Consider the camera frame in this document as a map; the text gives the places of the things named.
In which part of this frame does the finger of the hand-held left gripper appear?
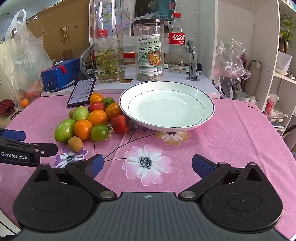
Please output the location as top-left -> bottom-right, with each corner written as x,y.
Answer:
0,128 -> 26,141
0,136 -> 58,157

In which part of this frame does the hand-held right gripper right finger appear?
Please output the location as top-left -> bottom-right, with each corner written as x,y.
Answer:
178,153 -> 266,200

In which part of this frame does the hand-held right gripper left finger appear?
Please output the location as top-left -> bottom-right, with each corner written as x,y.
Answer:
30,153 -> 118,202

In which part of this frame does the large green tomato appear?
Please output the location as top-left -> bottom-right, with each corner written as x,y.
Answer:
54,118 -> 76,142

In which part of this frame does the red wax apple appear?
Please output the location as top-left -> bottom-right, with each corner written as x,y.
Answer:
89,101 -> 106,113
111,115 -> 130,134

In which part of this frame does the white plate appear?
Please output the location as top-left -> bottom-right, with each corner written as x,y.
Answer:
119,81 -> 215,132

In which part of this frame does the red black knit pouch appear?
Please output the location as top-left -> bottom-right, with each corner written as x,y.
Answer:
0,100 -> 16,116

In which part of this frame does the tan longan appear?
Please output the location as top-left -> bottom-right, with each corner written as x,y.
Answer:
68,136 -> 83,153

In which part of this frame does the green reddish tomato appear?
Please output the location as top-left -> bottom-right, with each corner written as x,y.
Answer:
90,124 -> 109,142

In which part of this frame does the pink floral tablecloth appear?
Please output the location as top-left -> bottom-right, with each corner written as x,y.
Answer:
0,94 -> 296,241

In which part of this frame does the black smartphone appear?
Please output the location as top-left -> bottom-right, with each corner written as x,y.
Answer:
67,77 -> 97,108

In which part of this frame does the blue box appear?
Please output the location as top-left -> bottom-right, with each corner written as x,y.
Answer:
41,58 -> 81,93

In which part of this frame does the white plastic bag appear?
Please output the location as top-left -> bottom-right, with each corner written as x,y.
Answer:
0,9 -> 53,109

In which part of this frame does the white raised board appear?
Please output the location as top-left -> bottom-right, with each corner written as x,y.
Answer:
41,68 -> 221,99

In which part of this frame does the red plastic bag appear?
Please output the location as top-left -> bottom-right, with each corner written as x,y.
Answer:
264,93 -> 281,118

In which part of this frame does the tall glass vase with plants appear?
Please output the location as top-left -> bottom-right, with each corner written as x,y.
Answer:
90,0 -> 126,83

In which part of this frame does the crumpled clear plastic bag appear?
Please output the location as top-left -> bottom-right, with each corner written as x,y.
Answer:
213,39 -> 251,100

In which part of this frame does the cardboard box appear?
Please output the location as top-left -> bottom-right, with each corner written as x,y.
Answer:
25,0 -> 90,63

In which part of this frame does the clear bottle with red cap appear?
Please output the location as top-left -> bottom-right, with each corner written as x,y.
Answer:
94,29 -> 111,79

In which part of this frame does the cola bottle with red label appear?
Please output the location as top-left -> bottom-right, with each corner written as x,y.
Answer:
168,13 -> 186,73

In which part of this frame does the white square pot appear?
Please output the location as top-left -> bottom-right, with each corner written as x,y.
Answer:
276,51 -> 292,75

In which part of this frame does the white shelf unit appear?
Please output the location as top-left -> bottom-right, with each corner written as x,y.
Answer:
199,0 -> 296,139

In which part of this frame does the clear plastic jar with label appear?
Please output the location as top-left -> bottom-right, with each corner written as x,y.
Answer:
133,18 -> 165,82

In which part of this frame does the green potted plant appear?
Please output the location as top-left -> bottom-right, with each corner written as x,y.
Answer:
279,13 -> 296,54

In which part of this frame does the grey metal bracket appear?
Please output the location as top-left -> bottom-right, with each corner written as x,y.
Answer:
186,40 -> 201,81
79,45 -> 95,77

